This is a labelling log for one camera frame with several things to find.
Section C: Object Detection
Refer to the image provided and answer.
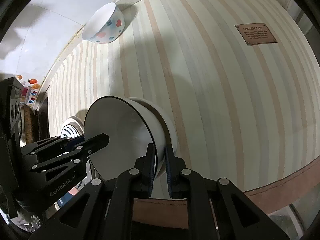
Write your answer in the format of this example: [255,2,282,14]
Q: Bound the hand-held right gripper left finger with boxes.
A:
[30,144,157,240]

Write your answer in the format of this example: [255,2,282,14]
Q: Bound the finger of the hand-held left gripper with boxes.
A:
[29,133,110,183]
[20,135,85,157]

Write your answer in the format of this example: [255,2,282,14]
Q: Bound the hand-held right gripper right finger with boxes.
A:
[164,144,290,240]

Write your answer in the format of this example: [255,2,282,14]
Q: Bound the white plate dark stripes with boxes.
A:
[59,116,94,198]

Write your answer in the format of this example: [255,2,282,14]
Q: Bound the white bowl dark rim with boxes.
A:
[84,96,167,180]

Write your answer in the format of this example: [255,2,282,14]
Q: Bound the striped cat print cloth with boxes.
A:
[47,0,320,228]

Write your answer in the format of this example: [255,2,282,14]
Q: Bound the white bowl heart print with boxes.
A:
[82,2,125,44]

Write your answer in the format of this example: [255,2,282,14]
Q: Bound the colourful wall stickers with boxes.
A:
[16,74,42,105]

